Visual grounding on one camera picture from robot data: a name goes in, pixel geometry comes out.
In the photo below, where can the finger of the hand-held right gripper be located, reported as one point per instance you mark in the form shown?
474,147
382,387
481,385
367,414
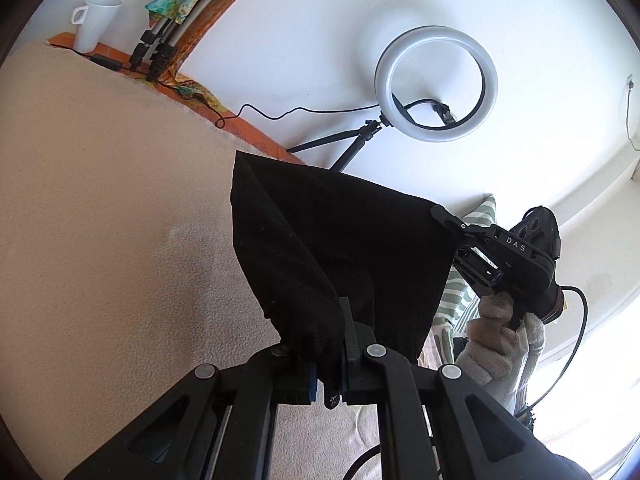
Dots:
477,267
462,225

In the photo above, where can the person's right hand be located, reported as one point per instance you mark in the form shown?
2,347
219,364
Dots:
495,345

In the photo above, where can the black mini tripod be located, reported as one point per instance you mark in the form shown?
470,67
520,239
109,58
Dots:
350,150

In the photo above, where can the striped green white cloth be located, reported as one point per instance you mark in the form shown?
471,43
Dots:
457,300

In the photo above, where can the beige blanket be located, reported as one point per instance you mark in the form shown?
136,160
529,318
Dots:
100,210

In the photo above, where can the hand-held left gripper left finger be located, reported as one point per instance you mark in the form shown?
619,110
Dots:
300,380

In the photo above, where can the orange patterned bedsheet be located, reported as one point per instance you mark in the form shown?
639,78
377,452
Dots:
250,135

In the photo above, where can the black t-shirt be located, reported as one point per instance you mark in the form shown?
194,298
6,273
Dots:
325,220

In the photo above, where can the white cup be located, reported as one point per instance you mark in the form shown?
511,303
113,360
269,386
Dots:
100,25

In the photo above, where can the folded grey tripod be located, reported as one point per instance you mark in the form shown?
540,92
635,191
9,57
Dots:
170,35

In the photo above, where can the colourful floral cloth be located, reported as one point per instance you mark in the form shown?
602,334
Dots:
175,5

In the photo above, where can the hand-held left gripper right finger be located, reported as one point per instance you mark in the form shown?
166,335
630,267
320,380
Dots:
357,360

